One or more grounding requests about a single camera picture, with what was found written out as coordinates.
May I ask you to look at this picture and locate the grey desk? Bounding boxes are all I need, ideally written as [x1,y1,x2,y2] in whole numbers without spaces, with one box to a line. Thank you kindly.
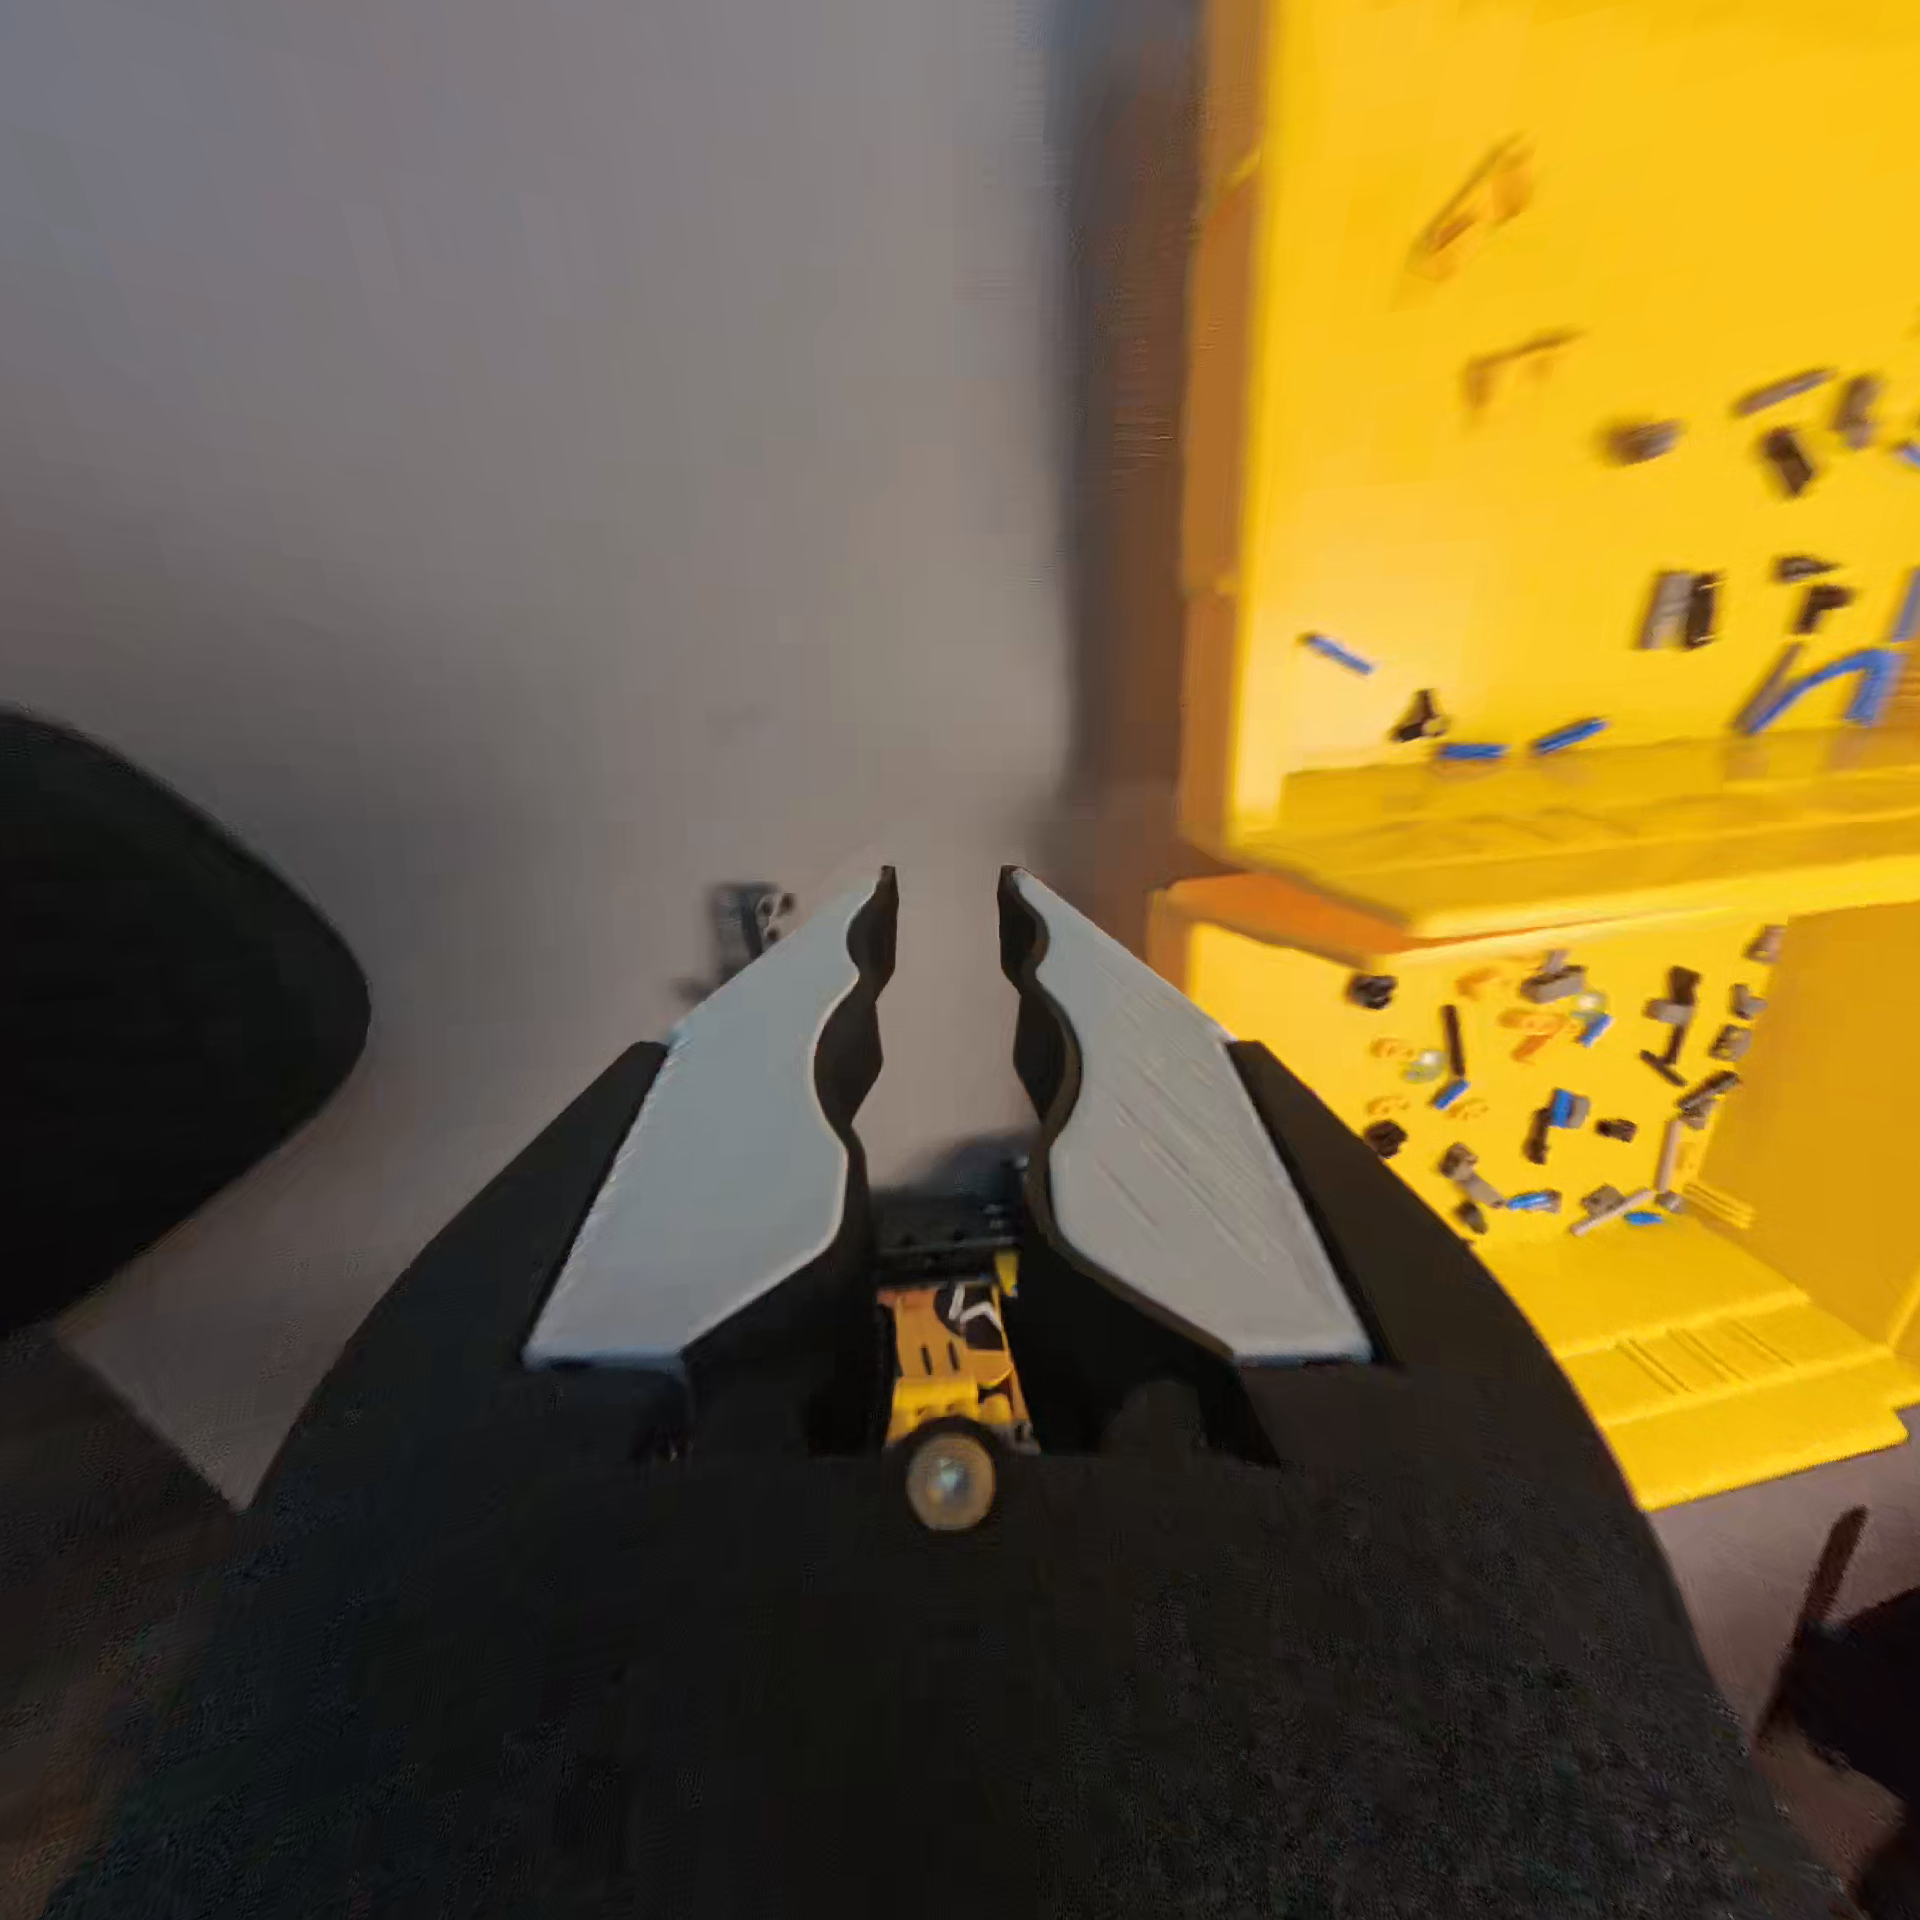
[0,0,1920,1681]

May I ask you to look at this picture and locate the blue grey pieces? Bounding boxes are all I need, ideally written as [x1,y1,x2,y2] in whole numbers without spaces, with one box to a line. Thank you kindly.
[1298,136,1920,756]

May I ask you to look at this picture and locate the yellow plastic bin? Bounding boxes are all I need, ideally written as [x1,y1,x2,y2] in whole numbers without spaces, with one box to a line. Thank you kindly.
[1177,0,1920,937]
[1151,869,1920,1509]

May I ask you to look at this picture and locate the yellow toy robot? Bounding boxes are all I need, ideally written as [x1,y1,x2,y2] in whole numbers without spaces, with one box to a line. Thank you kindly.
[869,1140,1038,1450]

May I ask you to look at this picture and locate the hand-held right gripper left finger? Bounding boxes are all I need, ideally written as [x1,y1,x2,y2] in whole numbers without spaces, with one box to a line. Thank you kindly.
[528,866,899,1383]

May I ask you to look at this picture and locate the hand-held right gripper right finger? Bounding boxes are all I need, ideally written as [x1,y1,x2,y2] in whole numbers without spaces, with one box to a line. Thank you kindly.
[994,869,1376,1383]

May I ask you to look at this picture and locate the scattered mixed colour pieces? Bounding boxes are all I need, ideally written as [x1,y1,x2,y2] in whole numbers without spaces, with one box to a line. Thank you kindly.
[1340,923,1787,1238]

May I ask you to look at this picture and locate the grey piece with blue pin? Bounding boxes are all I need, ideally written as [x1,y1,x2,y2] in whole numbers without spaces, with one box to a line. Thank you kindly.
[709,880,798,968]

